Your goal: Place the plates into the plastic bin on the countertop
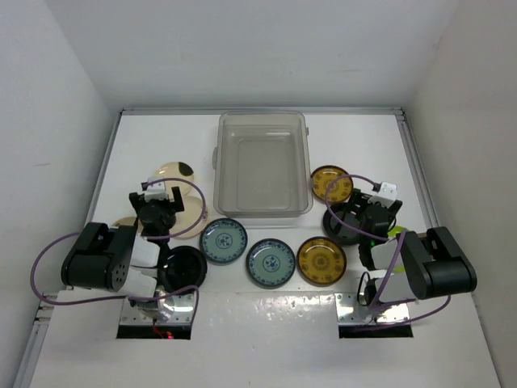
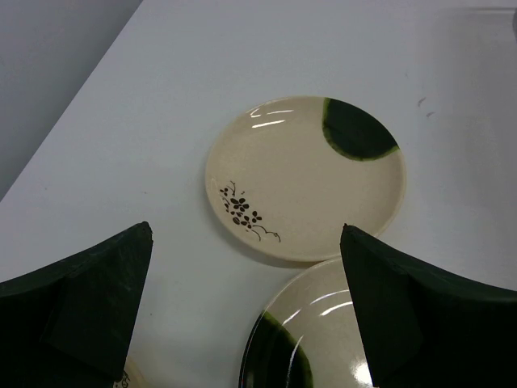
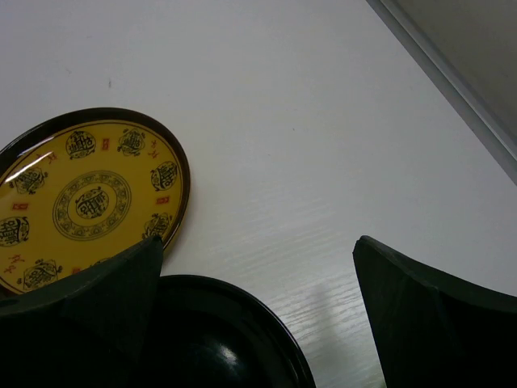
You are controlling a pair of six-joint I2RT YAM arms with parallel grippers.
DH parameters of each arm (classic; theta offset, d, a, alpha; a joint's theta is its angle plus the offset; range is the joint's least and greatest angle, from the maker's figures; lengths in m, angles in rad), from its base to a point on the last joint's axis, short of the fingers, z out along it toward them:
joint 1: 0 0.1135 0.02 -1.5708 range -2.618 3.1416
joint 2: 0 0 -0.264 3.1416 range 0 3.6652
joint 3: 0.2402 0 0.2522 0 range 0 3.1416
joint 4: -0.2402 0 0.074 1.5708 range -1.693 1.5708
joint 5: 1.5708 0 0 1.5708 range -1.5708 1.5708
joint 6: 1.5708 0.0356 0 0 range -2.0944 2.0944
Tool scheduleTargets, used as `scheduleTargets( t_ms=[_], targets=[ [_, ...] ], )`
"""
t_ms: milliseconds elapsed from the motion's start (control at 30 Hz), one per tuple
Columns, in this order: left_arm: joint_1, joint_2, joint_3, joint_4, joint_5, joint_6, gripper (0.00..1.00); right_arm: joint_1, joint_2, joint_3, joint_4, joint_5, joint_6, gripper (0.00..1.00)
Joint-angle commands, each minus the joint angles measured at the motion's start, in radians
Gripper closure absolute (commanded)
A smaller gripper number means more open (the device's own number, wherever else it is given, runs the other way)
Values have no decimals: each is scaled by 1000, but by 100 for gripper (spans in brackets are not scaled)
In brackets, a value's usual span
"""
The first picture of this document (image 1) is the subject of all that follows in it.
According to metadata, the lime green plate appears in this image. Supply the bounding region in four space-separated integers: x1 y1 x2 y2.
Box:
388 226 405 273

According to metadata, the teal patterned plate right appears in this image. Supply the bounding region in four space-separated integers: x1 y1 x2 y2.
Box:
246 238 296 289

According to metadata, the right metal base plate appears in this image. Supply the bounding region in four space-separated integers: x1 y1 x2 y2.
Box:
334 293 410 327

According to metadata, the yellow patterned plate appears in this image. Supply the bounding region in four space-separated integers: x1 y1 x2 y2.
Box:
311 165 354 204
296 236 347 287

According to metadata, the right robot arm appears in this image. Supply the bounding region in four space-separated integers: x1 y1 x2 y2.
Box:
345 189 477 319

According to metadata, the black plate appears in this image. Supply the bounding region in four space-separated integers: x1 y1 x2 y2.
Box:
157 246 208 293
322 202 361 246

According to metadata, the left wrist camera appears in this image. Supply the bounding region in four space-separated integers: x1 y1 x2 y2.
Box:
141 177 169 202

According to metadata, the cream plate green patch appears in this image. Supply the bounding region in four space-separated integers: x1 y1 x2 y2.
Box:
170 196 208 239
153 162 195 196

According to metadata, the teal patterned plate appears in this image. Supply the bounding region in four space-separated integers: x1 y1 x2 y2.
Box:
246 238 296 289
200 218 248 265

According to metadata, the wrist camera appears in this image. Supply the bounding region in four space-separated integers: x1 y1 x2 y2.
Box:
141 177 169 202
368 181 397 208

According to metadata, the cream plate near left edge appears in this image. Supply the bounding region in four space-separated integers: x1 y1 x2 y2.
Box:
111 216 137 228

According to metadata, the teal patterned plate left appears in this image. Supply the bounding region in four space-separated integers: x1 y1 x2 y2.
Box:
200 218 248 265

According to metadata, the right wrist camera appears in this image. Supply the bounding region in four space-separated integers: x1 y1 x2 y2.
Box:
368 181 397 208

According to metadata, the clear plastic bin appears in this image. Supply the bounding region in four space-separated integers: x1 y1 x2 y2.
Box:
212 111 313 218

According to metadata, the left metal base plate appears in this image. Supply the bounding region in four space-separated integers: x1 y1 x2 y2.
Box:
120 292 198 327

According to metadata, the metal base plate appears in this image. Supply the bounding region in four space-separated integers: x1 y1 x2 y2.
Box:
120 292 198 327
334 293 410 327

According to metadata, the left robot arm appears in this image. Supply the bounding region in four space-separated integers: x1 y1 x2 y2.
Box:
61 183 184 303

